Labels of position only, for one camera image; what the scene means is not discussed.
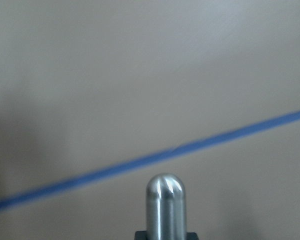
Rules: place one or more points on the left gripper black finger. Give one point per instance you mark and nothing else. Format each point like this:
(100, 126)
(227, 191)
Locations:
(143, 235)

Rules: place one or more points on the steel muddler black tip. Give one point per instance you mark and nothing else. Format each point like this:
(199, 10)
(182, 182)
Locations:
(166, 206)

